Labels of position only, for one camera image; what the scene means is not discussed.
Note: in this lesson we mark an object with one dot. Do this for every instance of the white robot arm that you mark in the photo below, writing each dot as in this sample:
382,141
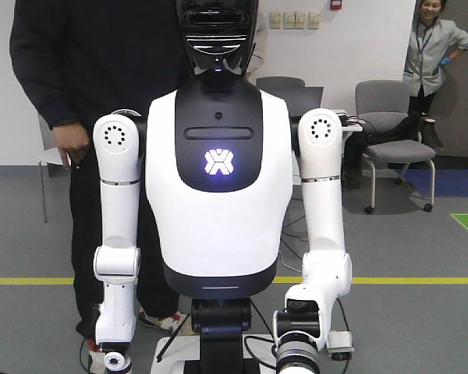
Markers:
117,260

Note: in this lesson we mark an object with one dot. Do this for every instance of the white robot arm other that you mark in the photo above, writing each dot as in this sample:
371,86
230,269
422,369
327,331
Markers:
304,327

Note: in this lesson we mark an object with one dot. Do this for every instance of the white robot wheeled base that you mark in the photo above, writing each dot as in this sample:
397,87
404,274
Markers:
194,354

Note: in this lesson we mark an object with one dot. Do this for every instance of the grey office chair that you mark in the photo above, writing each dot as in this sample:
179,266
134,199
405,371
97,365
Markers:
382,108

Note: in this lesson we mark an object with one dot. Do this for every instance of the person in black clothes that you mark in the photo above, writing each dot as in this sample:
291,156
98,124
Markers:
76,62

